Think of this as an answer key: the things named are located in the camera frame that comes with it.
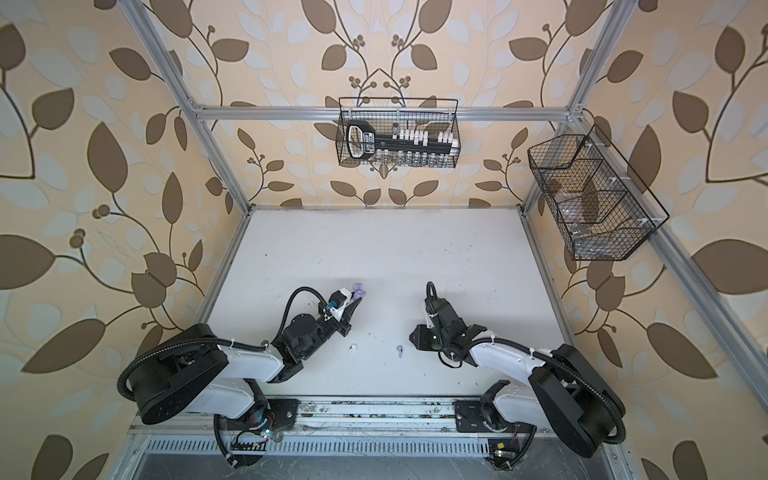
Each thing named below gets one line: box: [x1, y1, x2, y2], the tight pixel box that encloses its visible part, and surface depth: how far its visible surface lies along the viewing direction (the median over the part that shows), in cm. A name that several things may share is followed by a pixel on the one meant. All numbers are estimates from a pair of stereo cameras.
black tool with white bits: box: [346, 120, 460, 166], surface depth 86 cm
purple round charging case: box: [352, 282, 366, 300], surface depth 84 cm
